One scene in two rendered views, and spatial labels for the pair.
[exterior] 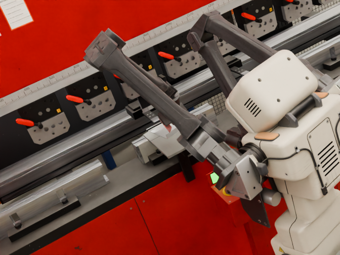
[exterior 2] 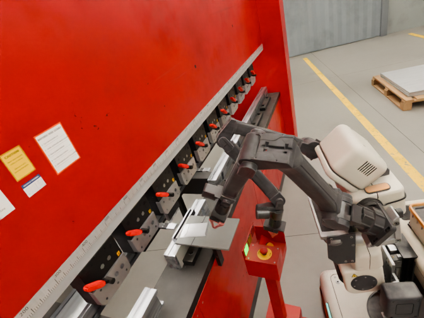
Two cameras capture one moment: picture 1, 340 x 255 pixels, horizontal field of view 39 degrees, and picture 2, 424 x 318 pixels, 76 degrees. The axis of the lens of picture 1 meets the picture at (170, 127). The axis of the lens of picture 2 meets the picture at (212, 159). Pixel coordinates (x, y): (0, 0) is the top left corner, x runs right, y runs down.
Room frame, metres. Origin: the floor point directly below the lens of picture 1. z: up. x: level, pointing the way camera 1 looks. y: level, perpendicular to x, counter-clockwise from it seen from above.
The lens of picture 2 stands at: (0.96, 0.59, 1.88)
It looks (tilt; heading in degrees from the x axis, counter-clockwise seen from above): 29 degrees down; 315
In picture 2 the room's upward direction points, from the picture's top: 17 degrees counter-clockwise
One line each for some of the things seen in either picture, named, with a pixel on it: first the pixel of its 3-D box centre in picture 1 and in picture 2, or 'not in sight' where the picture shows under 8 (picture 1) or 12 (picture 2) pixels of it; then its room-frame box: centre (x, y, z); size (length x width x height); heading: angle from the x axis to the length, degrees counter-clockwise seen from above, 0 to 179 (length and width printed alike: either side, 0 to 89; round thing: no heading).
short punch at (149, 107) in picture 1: (150, 98); (171, 208); (1.85, 0.04, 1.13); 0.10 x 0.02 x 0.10; 106
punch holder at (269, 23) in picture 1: (254, 15); (208, 127); (2.01, -0.52, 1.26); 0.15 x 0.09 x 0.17; 106
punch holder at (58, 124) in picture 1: (43, 116); (98, 269); (1.73, 0.44, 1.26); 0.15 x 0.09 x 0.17; 106
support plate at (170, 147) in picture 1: (174, 135); (207, 231); (1.71, 0.00, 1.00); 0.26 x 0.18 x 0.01; 16
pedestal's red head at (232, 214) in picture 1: (242, 189); (265, 250); (1.55, -0.19, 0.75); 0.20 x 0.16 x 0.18; 104
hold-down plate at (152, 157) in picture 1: (180, 144); (199, 238); (1.81, -0.02, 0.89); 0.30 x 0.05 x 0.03; 106
